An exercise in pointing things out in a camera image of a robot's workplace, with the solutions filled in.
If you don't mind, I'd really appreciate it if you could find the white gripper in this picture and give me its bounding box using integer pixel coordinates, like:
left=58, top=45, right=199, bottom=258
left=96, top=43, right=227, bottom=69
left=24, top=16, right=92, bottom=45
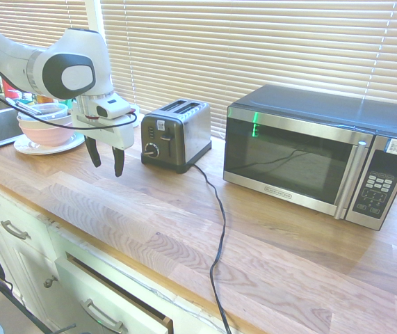
left=71, top=103, right=136, bottom=178

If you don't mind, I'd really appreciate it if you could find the stainless steel two-slot toaster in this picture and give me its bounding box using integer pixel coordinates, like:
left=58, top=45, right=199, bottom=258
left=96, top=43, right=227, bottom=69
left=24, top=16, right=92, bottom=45
left=140, top=100, right=213, bottom=175

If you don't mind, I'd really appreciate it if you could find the white plate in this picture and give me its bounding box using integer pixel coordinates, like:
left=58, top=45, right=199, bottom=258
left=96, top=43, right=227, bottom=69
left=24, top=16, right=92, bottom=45
left=13, top=133, right=86, bottom=155

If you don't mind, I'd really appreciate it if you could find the white bowl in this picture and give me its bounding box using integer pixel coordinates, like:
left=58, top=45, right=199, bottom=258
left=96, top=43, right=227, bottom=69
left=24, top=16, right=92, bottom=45
left=16, top=111, right=73, bottom=129

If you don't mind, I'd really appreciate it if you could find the metal utensil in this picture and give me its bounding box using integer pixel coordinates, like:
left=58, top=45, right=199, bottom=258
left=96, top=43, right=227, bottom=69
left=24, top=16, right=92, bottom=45
left=5, top=97, right=43, bottom=116

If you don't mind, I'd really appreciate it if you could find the red cup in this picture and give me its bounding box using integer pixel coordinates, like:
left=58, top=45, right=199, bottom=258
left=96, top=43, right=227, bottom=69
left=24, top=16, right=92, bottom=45
left=2, top=79, right=20, bottom=100

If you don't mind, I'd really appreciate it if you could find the white open drawer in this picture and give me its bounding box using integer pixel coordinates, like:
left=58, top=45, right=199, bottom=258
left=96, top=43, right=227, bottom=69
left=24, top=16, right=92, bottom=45
left=54, top=251, right=175, bottom=334

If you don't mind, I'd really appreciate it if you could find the beige window blind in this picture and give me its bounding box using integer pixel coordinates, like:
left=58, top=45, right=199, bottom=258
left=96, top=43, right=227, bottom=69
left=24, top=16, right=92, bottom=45
left=100, top=0, right=397, bottom=140
left=0, top=0, right=90, bottom=49

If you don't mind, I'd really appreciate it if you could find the black and steel microwave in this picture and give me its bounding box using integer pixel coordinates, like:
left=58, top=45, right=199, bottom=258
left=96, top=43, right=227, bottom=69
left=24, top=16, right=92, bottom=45
left=222, top=84, right=397, bottom=232

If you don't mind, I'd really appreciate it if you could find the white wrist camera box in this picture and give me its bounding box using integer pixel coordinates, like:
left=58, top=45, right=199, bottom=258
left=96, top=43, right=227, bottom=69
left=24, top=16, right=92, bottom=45
left=95, top=98, right=132, bottom=120

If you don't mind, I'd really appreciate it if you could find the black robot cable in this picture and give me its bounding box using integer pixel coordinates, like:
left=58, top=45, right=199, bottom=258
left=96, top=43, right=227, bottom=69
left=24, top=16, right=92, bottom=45
left=0, top=81, right=139, bottom=132

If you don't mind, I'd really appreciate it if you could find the metal drawer handle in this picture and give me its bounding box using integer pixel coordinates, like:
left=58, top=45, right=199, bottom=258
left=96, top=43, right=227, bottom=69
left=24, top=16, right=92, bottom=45
left=79, top=298, right=129, bottom=334
left=0, top=219, right=32, bottom=241

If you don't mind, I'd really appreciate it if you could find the black toaster power cord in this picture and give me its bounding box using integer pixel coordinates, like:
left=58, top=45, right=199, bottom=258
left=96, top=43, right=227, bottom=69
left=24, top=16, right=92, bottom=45
left=191, top=163, right=232, bottom=334

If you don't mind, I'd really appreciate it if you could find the white window frame post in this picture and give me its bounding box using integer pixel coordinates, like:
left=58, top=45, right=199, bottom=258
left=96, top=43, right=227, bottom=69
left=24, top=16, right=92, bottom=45
left=84, top=0, right=107, bottom=38

